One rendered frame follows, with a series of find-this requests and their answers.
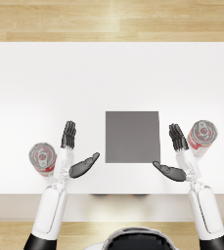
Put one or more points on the red soda can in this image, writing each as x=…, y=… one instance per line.
x=42, y=158
x=201, y=136

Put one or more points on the dark grey square mat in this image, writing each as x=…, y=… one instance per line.
x=132, y=137

